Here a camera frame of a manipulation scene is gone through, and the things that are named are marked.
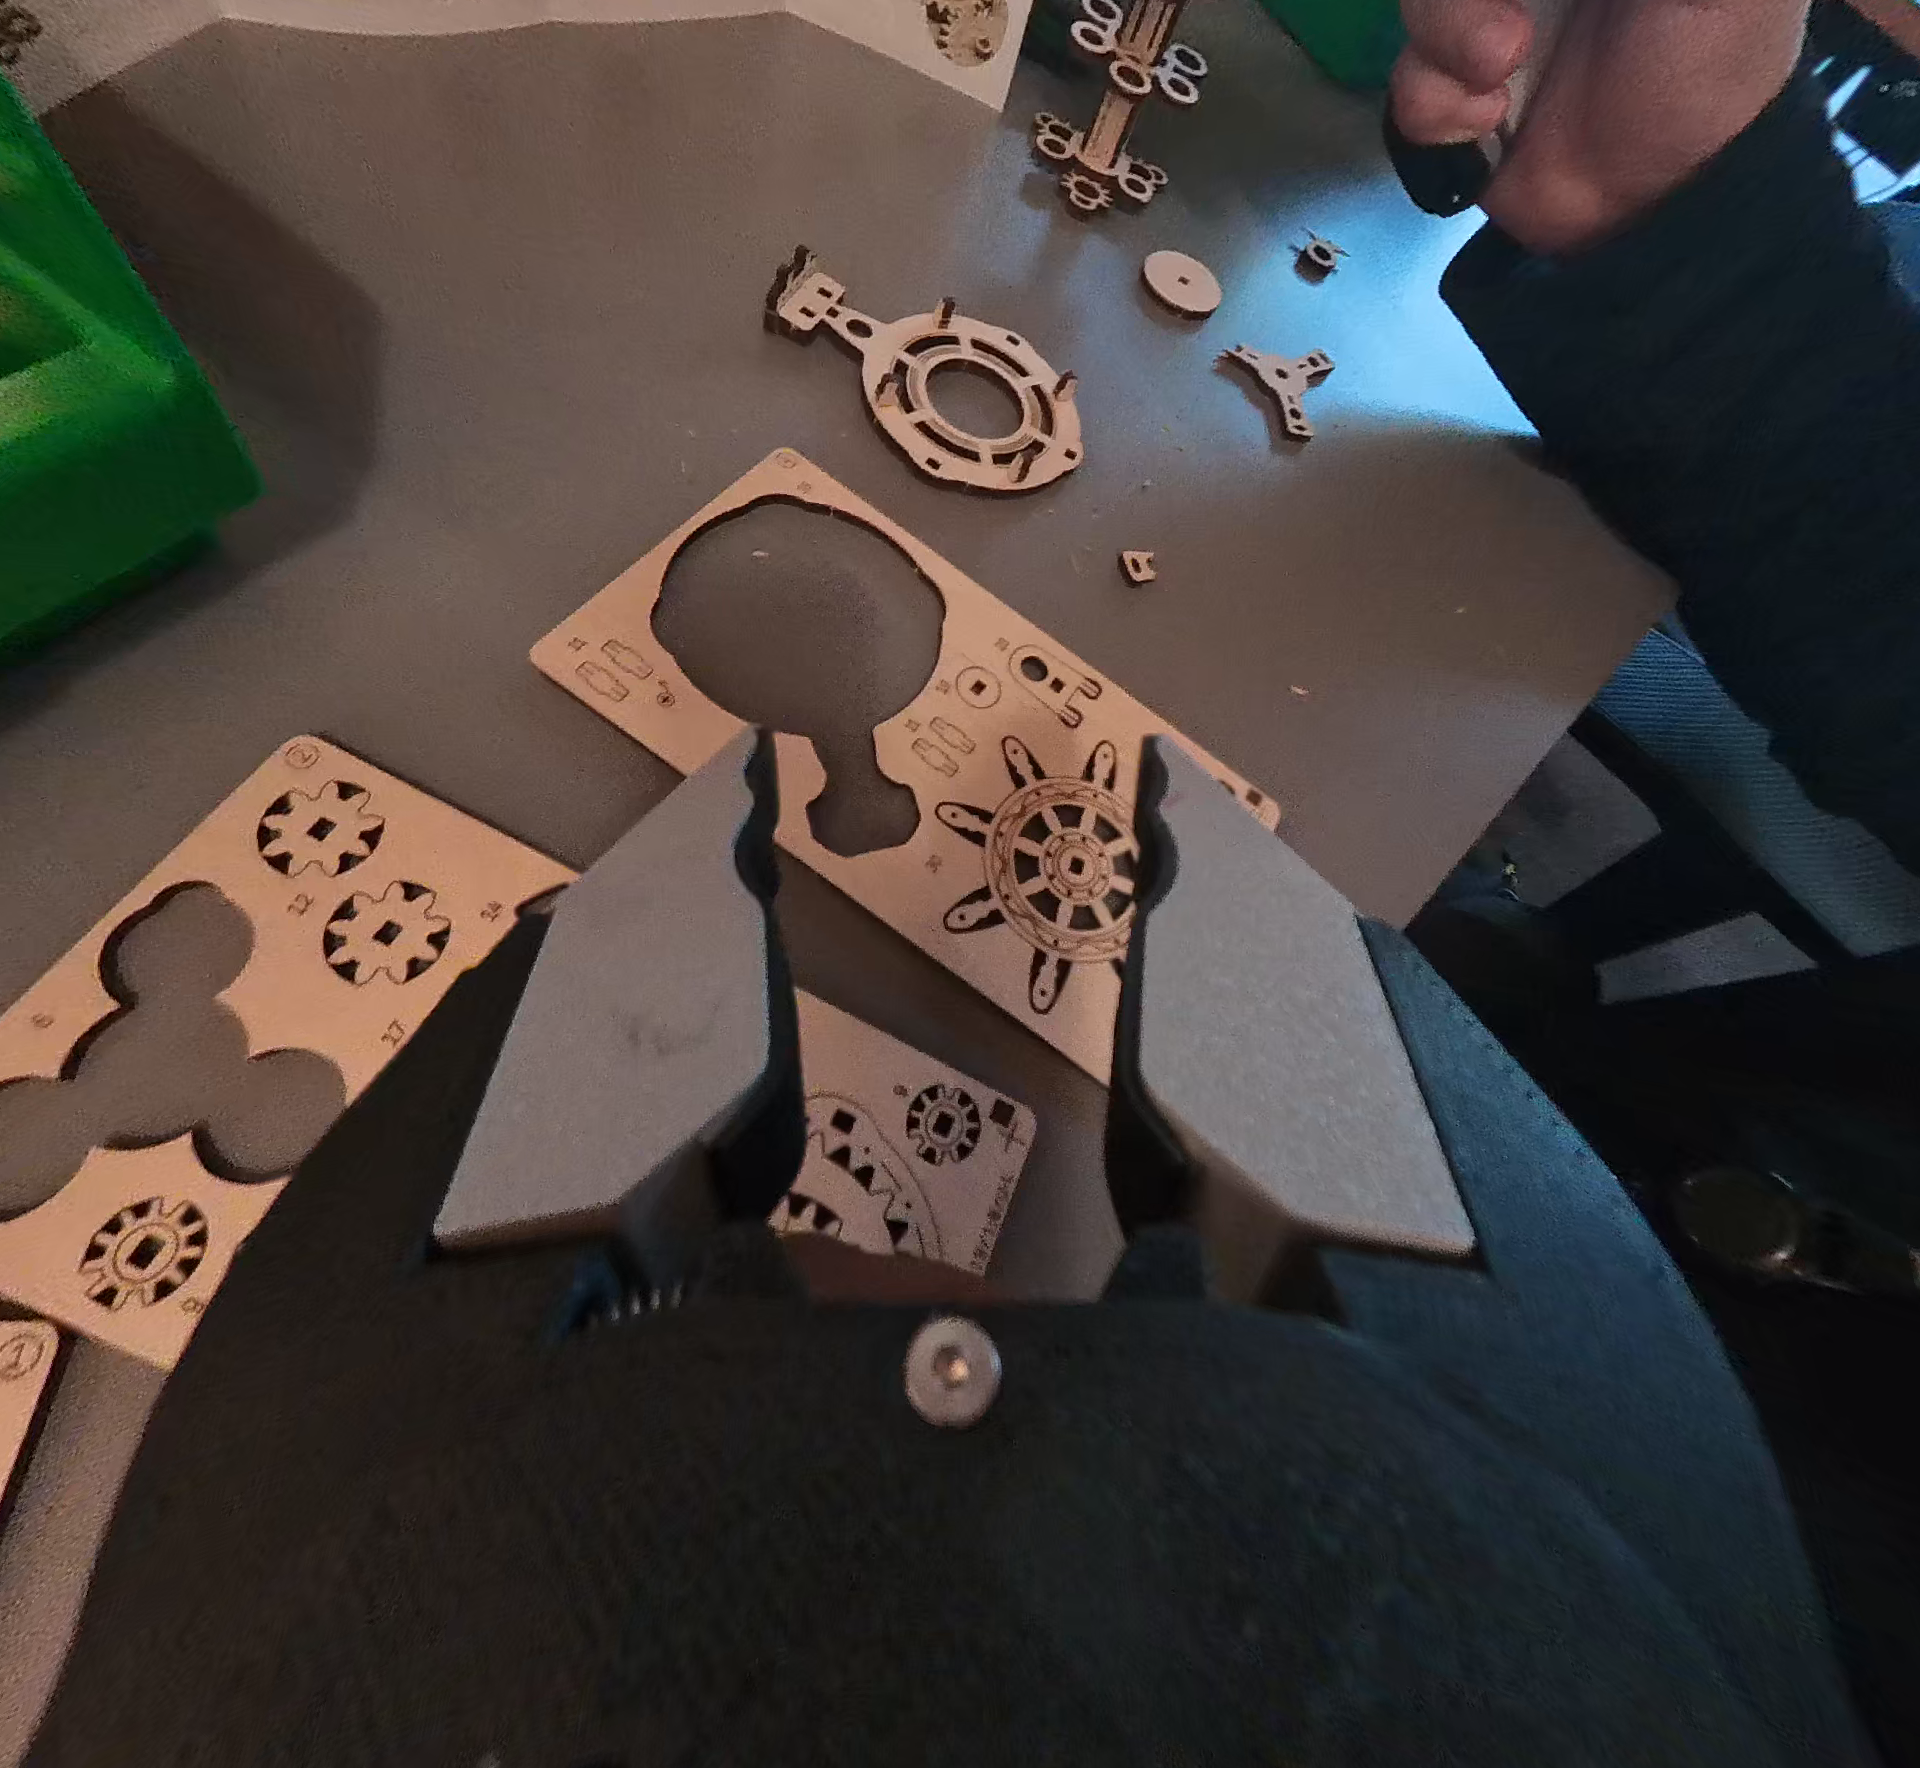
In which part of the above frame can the three-armed wooden part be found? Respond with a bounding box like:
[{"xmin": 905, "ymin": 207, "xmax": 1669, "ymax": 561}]
[{"xmin": 1217, "ymin": 340, "xmax": 1339, "ymax": 444}]

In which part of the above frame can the person's right hand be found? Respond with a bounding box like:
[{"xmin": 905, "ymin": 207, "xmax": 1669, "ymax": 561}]
[{"xmin": 1386, "ymin": 0, "xmax": 1828, "ymax": 256}]

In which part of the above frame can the wooden sheet with large gear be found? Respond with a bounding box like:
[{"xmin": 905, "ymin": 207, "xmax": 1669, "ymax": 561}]
[{"xmin": 768, "ymin": 994, "xmax": 1041, "ymax": 1279}]

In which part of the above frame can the wooden ring base assembly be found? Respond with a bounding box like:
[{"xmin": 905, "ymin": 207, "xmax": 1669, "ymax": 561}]
[{"xmin": 762, "ymin": 245, "xmax": 1087, "ymax": 501}]

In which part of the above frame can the wooden sheet with wheel cutout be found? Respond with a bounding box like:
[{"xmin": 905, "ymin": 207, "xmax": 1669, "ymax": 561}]
[{"xmin": 531, "ymin": 448, "xmax": 1282, "ymax": 1091}]

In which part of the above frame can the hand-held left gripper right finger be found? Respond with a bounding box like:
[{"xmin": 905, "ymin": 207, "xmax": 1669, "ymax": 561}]
[{"xmin": 1106, "ymin": 733, "xmax": 1476, "ymax": 1272}]

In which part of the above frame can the grey mesh chair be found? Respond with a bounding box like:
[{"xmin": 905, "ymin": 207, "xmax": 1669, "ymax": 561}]
[{"xmin": 1560, "ymin": 625, "xmax": 1920, "ymax": 1002}]

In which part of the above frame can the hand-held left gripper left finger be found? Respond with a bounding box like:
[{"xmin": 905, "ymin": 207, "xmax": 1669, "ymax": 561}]
[{"xmin": 433, "ymin": 729, "xmax": 808, "ymax": 1256}]

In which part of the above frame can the wooden sheet with rounded corner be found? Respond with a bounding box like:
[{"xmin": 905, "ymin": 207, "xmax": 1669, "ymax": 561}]
[{"xmin": 0, "ymin": 1319, "xmax": 64, "ymax": 1504}]

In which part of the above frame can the wooden sheet with small gears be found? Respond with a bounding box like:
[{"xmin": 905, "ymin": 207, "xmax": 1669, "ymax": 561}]
[{"xmin": 0, "ymin": 735, "xmax": 582, "ymax": 1331}]

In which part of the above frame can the person's right forearm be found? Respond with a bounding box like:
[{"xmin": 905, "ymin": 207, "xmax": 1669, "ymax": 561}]
[{"xmin": 1437, "ymin": 72, "xmax": 1920, "ymax": 879}]

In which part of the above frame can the round metal buckle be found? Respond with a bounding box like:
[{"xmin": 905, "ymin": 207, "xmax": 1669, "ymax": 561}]
[{"xmin": 1669, "ymin": 1164, "xmax": 1920, "ymax": 1294}]

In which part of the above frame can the wooden tower model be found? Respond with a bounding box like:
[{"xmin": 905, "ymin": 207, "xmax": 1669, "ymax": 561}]
[{"xmin": 1031, "ymin": 0, "xmax": 1265, "ymax": 221}]

